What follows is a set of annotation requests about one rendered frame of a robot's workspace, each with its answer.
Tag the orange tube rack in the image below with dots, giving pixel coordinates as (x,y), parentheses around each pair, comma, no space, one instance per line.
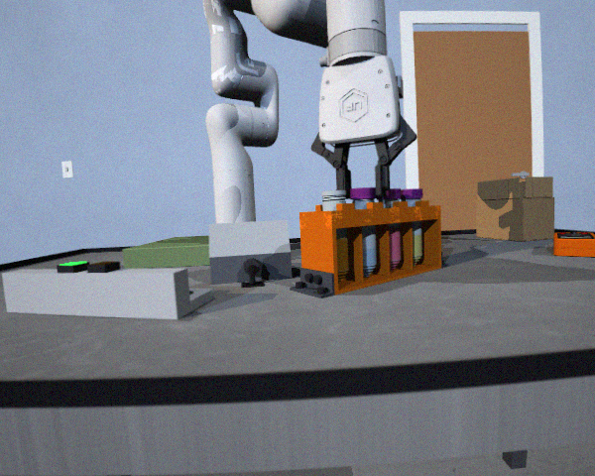
(319,247)

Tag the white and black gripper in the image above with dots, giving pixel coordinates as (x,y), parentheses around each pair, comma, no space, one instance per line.
(355,104)

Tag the grey button housing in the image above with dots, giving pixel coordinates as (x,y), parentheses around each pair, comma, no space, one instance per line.
(259,248)

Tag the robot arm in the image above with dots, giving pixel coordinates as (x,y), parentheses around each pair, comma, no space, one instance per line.
(352,26)

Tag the brown cardboard box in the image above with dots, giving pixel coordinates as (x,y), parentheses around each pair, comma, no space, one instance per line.
(503,213)

